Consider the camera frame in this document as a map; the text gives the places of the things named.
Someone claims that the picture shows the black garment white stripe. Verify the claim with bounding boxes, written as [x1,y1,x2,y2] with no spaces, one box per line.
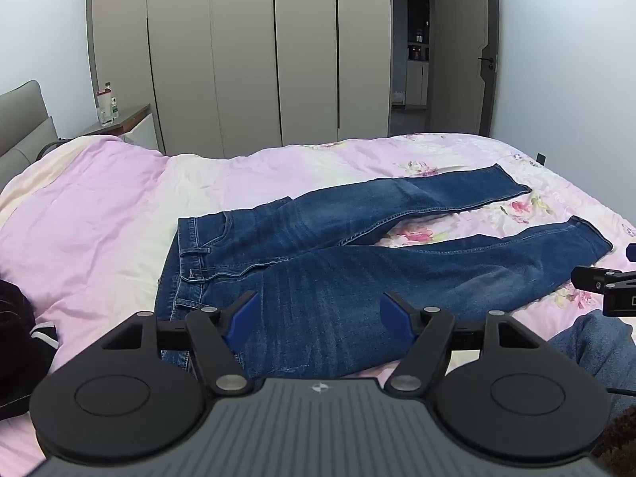
[0,278,58,421]

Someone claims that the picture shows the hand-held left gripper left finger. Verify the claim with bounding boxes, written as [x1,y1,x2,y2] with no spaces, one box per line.
[99,291,260,394]

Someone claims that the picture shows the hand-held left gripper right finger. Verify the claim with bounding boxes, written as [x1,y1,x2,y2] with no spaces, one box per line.
[380,291,546,395]

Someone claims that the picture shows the clear bottle red cap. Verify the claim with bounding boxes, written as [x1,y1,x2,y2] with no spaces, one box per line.
[96,88,113,126]

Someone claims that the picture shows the hallway cabinet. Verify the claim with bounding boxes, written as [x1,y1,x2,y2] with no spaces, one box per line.
[405,0,430,106]

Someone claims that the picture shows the white wooden-top nightstand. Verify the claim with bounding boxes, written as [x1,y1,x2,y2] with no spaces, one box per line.
[82,104,165,152]

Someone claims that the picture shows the beige wardrobe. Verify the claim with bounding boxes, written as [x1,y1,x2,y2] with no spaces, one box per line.
[85,0,393,159]

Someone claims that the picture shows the pink floral blanket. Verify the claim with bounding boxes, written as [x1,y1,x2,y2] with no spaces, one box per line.
[0,132,636,473]

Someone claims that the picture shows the grey padded headboard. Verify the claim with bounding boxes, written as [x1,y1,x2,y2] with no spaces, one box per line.
[0,79,68,194]

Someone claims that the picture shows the person's leg in jeans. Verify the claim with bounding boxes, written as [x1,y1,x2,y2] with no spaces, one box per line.
[547,309,636,398]

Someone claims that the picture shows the beige door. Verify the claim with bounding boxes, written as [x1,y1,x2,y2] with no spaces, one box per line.
[428,0,500,136]

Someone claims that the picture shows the blue denim pants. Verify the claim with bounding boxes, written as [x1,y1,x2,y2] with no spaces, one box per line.
[155,163,613,379]

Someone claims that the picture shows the clear bottle green label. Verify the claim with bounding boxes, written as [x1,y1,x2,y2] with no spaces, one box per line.
[104,81,120,120]

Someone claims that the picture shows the dark fuzzy object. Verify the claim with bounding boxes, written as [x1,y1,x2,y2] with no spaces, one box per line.
[593,402,636,477]

